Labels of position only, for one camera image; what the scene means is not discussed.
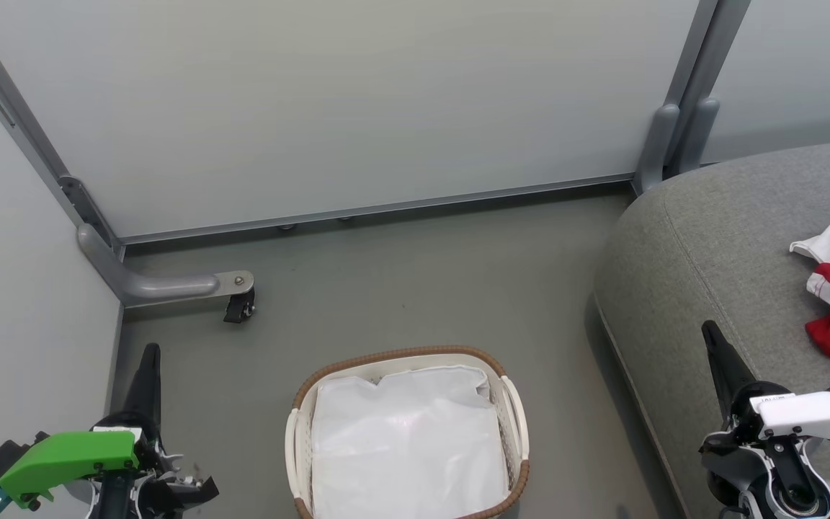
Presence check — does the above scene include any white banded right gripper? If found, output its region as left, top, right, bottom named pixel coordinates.
left=701, top=321, right=830, bottom=444

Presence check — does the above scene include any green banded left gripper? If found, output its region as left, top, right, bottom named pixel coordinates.
left=0, top=343, right=167, bottom=509

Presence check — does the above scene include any white basket with brown rim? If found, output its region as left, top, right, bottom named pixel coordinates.
left=285, top=346, right=531, bottom=519

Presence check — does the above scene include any black caster wheel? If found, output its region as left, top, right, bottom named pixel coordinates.
left=224, top=286, right=257, bottom=324

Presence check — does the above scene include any grey fabric sofa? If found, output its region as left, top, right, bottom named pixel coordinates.
left=594, top=137, right=830, bottom=519

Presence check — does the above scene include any grey rounded partition foot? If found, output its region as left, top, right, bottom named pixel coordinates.
left=678, top=97, right=720, bottom=174
left=635, top=103, right=681, bottom=195

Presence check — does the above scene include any grey curved partition foot bracket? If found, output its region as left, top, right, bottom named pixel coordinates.
left=76, top=223, right=255, bottom=309

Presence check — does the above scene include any grey metal partition bottom rail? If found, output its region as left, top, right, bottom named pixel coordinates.
left=120, top=173, right=635, bottom=246

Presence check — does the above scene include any grey metal partition post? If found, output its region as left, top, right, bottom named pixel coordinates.
left=664, top=0, right=751, bottom=109
left=0, top=0, right=124, bottom=260

